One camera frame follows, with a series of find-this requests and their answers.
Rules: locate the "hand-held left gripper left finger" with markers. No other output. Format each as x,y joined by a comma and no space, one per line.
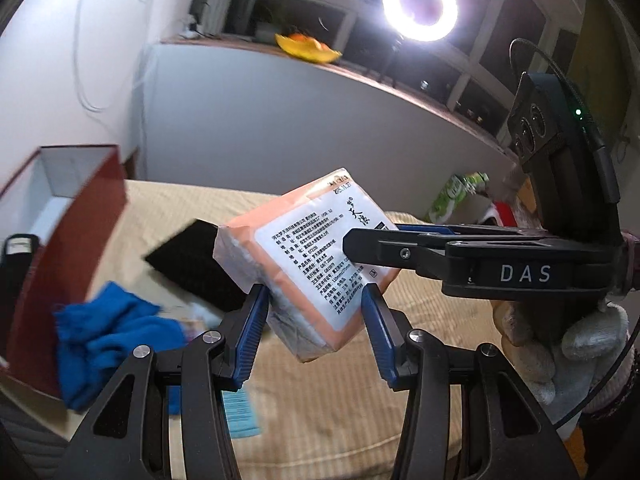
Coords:
252,332

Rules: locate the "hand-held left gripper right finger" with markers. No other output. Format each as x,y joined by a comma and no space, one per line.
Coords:
375,335

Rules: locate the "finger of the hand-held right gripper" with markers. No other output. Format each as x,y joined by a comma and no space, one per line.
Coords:
385,250
435,230

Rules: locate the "orange tissue pack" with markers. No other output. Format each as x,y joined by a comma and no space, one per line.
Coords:
305,255

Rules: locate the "red cardboard box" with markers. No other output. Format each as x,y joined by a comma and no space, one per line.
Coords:
65,260

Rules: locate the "person's right hand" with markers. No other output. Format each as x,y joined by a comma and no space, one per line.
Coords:
585,350

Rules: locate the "green tissue pack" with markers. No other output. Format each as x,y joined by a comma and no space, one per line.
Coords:
452,195

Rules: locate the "black cloth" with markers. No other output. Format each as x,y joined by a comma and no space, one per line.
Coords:
195,265

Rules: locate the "striped bed sheet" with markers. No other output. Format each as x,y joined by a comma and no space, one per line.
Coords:
325,410

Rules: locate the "blue knit cloth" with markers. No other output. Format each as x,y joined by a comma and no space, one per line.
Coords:
115,335

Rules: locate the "yellow fruit bowl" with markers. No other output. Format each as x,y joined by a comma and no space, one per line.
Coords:
305,47

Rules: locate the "white power strip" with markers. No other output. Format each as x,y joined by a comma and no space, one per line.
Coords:
192,31

